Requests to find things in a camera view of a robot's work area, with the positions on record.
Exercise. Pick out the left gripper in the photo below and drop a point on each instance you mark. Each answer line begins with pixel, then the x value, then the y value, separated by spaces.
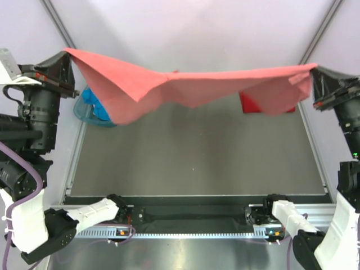
pixel 59 75

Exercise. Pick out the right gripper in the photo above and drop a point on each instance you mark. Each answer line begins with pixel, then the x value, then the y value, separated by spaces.
pixel 324 80

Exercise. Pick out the salmon pink t-shirt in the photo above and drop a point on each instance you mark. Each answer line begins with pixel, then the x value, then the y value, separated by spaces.
pixel 127 91

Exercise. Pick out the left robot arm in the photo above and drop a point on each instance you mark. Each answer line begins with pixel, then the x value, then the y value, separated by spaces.
pixel 25 139

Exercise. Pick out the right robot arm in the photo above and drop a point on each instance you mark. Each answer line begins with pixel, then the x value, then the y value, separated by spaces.
pixel 338 248

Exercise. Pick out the blue t-shirt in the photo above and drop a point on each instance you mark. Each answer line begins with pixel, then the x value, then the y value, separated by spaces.
pixel 98 110

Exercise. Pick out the teal plastic basket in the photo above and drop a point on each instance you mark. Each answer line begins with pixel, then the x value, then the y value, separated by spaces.
pixel 84 112

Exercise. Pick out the folded red t-shirt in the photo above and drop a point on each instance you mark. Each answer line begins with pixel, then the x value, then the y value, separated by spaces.
pixel 255 103

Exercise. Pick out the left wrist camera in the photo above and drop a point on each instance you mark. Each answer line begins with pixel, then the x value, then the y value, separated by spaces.
pixel 11 73

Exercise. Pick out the left aluminium corner post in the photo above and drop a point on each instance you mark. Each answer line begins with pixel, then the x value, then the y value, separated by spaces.
pixel 58 23

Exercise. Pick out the aluminium corner post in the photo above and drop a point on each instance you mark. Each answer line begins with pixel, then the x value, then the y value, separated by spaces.
pixel 335 6
pixel 58 23

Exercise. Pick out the right aluminium corner post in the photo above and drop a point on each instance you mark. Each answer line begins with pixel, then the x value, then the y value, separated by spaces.
pixel 335 6

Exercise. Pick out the slotted cable duct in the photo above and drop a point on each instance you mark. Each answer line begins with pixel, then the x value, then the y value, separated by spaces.
pixel 266 232

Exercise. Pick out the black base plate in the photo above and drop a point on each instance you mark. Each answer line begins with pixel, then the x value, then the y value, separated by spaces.
pixel 182 214

